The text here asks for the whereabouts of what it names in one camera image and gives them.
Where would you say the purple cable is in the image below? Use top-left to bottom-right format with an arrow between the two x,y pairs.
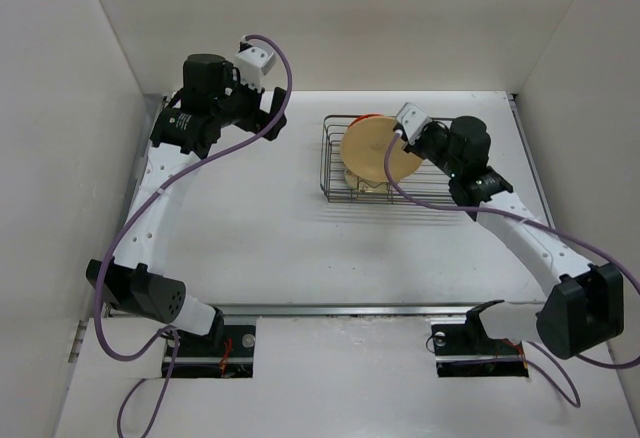
383,130 -> 640,408
93,34 -> 294,438

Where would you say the large beige plate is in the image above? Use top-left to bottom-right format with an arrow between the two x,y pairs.
340,116 -> 422,182

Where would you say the orange plate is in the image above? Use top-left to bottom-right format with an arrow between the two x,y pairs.
348,114 -> 389,128

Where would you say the grey wire dish rack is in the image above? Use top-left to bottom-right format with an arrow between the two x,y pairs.
320,114 -> 453,205

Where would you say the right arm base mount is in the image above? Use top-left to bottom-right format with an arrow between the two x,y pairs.
425,322 -> 529,378

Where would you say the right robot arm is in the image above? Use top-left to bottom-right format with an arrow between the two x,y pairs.
395,110 -> 624,359

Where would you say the aluminium rail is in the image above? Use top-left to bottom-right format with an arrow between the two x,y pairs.
99,302 -> 551,317

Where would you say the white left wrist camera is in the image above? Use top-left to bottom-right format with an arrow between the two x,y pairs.
233,42 -> 276,92

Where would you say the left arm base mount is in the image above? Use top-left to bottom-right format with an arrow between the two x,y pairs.
171,317 -> 257,379

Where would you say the cream plate with characters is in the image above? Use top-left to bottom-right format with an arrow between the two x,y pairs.
344,169 -> 389,194

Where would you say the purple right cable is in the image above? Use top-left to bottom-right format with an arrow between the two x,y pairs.
383,130 -> 640,408

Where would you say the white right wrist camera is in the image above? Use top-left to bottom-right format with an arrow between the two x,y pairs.
394,102 -> 431,144

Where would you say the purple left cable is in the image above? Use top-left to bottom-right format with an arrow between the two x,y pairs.
93,34 -> 294,438

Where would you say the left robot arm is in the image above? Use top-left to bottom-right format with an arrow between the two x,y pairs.
86,42 -> 292,355

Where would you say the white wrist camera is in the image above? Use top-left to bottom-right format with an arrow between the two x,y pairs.
233,42 -> 276,92
394,102 -> 431,144

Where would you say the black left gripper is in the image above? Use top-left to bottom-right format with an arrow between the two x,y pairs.
212,61 -> 286,140

